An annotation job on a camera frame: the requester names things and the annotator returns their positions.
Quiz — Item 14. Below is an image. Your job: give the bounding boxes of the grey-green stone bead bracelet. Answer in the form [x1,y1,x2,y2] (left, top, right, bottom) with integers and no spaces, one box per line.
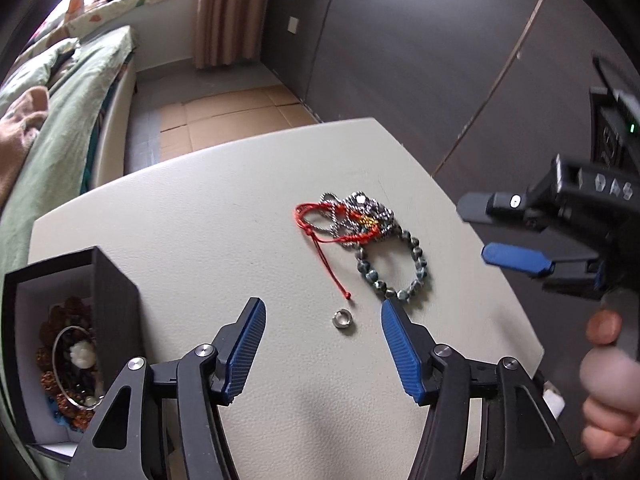
[354,227,430,302]

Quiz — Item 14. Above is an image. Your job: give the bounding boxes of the silver bead chain necklace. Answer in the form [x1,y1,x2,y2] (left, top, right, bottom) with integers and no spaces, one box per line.
[318,190,402,248]

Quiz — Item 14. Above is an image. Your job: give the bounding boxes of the red string bracelet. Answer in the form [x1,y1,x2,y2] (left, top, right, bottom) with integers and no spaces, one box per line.
[293,200,382,302]

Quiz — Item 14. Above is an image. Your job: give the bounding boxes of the black jewelry box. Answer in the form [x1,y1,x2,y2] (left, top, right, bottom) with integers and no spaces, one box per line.
[1,247,145,448]

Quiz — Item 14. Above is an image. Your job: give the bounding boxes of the right hand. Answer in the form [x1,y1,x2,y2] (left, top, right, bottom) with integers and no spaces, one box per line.
[579,309,639,460]

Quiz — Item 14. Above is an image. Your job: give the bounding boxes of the dark grey wardrobe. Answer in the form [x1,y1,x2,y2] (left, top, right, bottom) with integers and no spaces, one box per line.
[261,0,640,361]

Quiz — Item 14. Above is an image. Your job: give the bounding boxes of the flattened cardboard sheet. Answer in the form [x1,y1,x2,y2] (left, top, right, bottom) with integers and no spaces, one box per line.
[160,84,317,162]

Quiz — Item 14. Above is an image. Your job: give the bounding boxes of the pink fleece blanket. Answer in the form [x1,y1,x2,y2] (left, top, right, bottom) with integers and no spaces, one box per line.
[0,86,49,207]

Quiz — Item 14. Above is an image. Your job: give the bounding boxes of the green bed sheet mattress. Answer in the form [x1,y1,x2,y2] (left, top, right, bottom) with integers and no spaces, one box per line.
[0,24,139,281]

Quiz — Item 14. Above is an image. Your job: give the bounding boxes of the green patterned quilt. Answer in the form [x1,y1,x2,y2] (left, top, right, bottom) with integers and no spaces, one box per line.
[0,38,79,115]

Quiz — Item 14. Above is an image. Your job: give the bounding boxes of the brown curtain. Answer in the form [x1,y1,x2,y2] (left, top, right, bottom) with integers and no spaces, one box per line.
[193,0,268,70]

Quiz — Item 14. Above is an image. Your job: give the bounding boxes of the window seat patterned cushion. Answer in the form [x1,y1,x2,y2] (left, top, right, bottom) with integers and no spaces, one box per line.
[29,0,202,47]

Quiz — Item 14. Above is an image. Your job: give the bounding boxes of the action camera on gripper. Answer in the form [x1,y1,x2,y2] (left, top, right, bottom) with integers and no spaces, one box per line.
[588,52,640,176]

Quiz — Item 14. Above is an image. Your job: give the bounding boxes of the brown wooden bead bracelet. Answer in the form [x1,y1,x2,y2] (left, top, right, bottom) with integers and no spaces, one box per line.
[34,294,104,434]

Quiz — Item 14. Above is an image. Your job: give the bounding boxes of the white wall socket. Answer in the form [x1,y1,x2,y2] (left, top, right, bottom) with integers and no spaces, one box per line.
[288,16,299,35]

